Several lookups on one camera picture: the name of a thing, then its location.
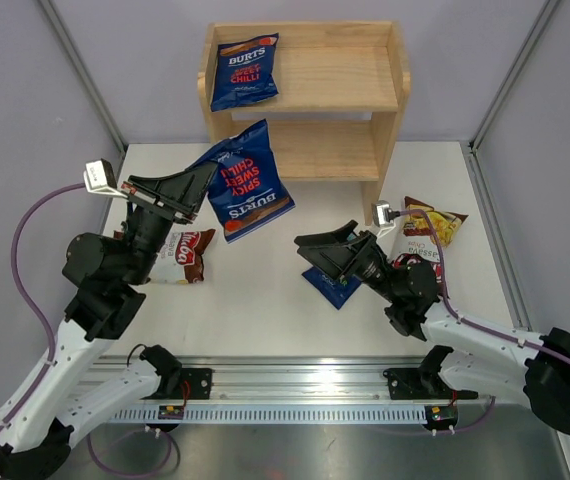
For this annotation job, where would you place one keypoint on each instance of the wooden two-tier shelf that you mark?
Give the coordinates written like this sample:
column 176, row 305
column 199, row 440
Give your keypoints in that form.
column 343, row 91

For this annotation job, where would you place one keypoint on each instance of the left Chuba cassava chips bag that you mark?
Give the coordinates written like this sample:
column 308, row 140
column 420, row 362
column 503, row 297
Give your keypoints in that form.
column 179, row 256

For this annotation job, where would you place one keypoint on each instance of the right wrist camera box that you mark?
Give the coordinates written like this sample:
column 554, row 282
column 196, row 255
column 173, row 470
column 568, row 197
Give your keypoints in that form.
column 383, row 219

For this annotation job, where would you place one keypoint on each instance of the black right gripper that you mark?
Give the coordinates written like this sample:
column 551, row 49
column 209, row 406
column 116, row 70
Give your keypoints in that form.
column 342, row 258

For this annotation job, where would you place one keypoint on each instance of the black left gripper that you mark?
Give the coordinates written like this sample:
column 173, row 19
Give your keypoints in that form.
column 183, row 191

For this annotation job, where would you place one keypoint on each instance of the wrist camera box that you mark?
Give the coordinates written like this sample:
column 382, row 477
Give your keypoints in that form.
column 99, row 178
column 383, row 219

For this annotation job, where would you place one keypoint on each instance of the aluminium rail base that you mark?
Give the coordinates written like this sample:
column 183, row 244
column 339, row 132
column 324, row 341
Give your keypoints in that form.
column 289, row 381

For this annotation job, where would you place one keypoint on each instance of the Burts sea salt vinegar bag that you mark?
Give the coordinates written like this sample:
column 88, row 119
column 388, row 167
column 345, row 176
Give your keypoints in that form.
column 336, row 292

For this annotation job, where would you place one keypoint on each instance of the right aluminium frame post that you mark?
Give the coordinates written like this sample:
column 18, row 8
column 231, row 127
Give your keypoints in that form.
column 526, row 51

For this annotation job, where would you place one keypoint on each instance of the large Burts sweet chilli bag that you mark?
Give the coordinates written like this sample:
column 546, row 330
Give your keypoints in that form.
column 244, row 73

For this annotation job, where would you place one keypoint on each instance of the left aluminium frame post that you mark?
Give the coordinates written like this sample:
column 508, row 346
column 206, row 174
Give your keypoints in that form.
column 66, row 42

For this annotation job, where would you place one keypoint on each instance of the right Chuba cassava chips bag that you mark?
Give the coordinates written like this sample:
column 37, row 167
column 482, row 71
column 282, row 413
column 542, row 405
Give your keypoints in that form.
column 415, row 241

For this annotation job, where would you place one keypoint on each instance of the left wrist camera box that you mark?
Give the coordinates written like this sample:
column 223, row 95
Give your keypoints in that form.
column 99, row 178

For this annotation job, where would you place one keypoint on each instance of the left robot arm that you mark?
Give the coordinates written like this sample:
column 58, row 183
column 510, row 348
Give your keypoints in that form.
column 39, row 424

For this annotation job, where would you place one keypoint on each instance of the aluminium frame post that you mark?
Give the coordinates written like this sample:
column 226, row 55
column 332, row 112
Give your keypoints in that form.
column 66, row 42
column 526, row 51

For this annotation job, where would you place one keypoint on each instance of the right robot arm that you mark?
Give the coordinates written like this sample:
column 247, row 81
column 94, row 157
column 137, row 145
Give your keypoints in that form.
column 468, row 354

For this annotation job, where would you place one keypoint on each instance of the chuba cassava chips bag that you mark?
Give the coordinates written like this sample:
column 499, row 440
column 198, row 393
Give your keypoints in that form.
column 179, row 256
column 415, row 241

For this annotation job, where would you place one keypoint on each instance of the white slotted cable duct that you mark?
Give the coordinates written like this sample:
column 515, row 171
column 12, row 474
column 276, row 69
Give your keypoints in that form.
column 239, row 414

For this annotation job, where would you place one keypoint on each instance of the small Burts sweet chilli bag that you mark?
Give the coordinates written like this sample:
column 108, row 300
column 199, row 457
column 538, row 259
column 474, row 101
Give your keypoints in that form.
column 246, row 191

